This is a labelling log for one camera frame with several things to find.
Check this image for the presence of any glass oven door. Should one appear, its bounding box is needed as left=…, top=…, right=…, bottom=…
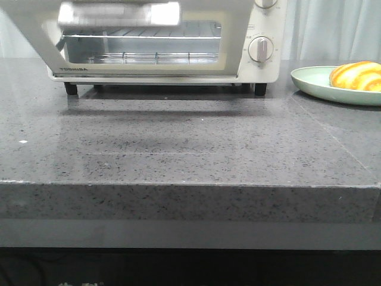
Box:
left=1, top=1, right=250, bottom=78

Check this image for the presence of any golden croissant bread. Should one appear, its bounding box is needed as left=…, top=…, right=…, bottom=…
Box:
left=329, top=61, right=380, bottom=92

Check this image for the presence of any white Toshiba toaster oven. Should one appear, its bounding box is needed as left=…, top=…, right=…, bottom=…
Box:
left=44, top=0, right=288, bottom=97

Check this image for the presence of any lower beige timer knob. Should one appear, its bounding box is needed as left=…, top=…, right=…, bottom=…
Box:
left=248, top=36, right=274, bottom=63

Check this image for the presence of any light green plate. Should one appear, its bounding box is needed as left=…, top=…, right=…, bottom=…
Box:
left=291, top=66, right=380, bottom=107

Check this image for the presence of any upper beige temperature knob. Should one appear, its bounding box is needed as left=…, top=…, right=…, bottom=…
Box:
left=254, top=0, right=277, bottom=9

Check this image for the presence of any metal wire oven rack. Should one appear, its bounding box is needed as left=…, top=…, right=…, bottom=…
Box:
left=57, top=21, right=221, bottom=65

